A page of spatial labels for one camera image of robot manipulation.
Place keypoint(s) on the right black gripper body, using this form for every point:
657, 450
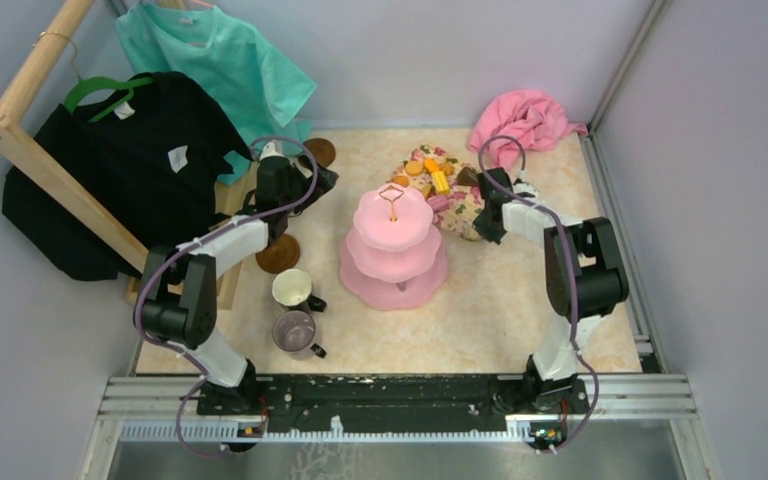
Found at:
489, 232

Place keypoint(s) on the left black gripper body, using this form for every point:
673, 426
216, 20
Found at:
300, 185

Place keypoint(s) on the floral serving tray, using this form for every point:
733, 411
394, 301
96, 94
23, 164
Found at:
465, 202

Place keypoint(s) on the chocolate cake slice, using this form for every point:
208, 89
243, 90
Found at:
467, 177

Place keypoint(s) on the pink macaron roll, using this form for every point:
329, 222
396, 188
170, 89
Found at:
438, 203

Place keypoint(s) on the pink three-tier cake stand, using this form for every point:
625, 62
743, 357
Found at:
393, 257

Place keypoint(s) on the pink cloth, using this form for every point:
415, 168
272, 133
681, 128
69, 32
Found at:
535, 119

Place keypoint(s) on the brown round coaster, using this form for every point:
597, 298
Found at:
283, 254
323, 150

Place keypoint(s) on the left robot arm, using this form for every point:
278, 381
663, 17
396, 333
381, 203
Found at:
177, 307

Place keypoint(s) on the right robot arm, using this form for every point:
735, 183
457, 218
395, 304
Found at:
584, 275

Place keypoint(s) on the yellow cake piece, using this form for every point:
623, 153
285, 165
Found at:
440, 183

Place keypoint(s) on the orange pastry piece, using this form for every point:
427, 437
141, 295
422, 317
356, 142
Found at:
430, 165

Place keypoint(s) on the orange round cookie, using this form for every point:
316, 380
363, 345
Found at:
401, 180
414, 168

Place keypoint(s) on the white mug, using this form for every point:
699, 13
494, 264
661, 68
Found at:
293, 290

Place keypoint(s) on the teal t-shirt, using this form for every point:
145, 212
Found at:
258, 87

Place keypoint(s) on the purple mug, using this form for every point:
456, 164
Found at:
296, 334

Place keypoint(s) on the black t-shirt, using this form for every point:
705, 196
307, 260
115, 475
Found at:
153, 168

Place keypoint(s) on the green clothes hanger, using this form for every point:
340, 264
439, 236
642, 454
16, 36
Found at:
88, 86

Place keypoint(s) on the wooden clothes rack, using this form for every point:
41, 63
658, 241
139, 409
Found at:
25, 154

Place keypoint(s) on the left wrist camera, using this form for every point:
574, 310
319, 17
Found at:
272, 152

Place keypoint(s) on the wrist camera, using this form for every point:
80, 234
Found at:
527, 192
272, 152

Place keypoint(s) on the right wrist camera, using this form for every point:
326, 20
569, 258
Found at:
527, 192

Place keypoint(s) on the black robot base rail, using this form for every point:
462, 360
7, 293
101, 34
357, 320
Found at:
461, 403

